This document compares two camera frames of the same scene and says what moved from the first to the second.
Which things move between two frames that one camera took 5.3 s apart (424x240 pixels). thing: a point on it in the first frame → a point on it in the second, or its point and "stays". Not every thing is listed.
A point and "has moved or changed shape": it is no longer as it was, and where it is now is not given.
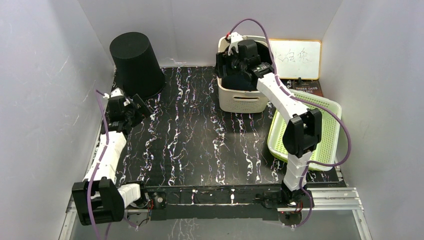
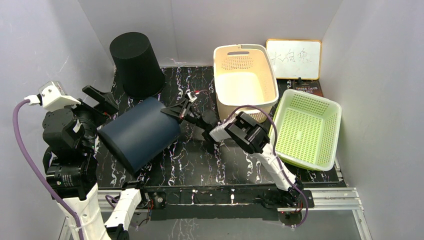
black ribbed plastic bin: x=139 y=70 stays
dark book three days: x=312 y=86 stays
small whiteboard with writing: x=295 y=58 stays
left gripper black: x=145 y=111 → x=106 y=104
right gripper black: x=222 y=60 → x=178 y=111
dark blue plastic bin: x=233 y=80 → x=141 y=135
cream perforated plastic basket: x=235 y=101 has moved or changed shape
